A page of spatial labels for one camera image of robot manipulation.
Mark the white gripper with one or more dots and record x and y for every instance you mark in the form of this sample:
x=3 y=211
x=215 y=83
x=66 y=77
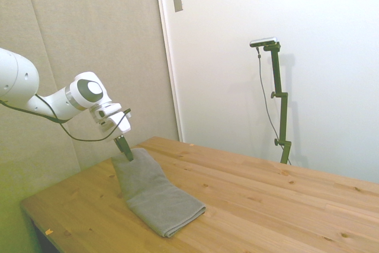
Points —
x=117 y=121

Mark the grey terry towel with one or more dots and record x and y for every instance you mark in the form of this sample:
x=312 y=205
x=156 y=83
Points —
x=154 y=188

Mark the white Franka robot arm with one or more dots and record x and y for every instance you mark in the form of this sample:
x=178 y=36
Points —
x=17 y=81

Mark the orange tape scrap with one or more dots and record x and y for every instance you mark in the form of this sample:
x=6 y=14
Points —
x=48 y=231

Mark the white door frame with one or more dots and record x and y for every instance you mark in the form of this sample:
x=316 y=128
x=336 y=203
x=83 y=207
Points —
x=170 y=57

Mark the grey wall plate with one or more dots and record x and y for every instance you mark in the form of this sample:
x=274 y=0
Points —
x=177 y=1

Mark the black camera stand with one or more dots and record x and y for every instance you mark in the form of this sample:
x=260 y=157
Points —
x=280 y=102

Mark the grey exterior camera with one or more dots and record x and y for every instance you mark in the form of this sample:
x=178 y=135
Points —
x=263 y=41

